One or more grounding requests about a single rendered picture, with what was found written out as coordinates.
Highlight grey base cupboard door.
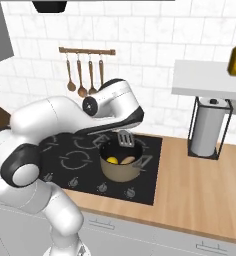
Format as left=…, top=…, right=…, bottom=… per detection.
left=0, top=195, right=54, bottom=256

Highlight orange sweet potato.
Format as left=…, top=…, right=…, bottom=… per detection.
left=120, top=155, right=137, bottom=166

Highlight black hob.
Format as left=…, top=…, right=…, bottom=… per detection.
left=39, top=132, right=164, bottom=206

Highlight grey drawer front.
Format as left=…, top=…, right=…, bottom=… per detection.
left=77, top=209, right=178, bottom=256
left=171, top=231, right=236, bottom=256

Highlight white paper towel roll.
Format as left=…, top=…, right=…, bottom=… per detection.
left=190, top=97, right=230, bottom=158

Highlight white wall shelf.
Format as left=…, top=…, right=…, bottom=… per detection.
left=171, top=59, right=236, bottom=102

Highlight wooden hanging spoon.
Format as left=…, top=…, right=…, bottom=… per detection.
left=76, top=54, right=89, bottom=99
left=87, top=54, right=99, bottom=96
left=65, top=54, right=77, bottom=93
left=97, top=54, right=106, bottom=91

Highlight black range hood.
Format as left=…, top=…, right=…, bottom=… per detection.
left=31, top=0, right=69, bottom=14

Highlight grey hob knob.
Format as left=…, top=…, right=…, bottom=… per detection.
left=124, top=187, right=137, bottom=199
left=43, top=172, right=55, bottom=183
left=96, top=182, right=109, bottom=194
left=67, top=177, right=79, bottom=188

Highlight yellow lemon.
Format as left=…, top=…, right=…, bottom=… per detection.
left=106, top=156, right=120, bottom=165

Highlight grey slotted spatula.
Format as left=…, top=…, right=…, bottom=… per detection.
left=117, top=130, right=136, bottom=149

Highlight beige cooking pot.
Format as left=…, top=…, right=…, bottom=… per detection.
left=93, top=134, right=154, bottom=184

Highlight wooden utensil rail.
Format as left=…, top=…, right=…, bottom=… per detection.
left=58, top=46, right=117, bottom=56

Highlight grey drawer handle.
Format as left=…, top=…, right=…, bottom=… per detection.
left=195, top=241, right=230, bottom=256
left=88, top=217, right=117, bottom=231

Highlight black wire towel stand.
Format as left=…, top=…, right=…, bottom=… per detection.
left=187, top=95, right=234, bottom=161

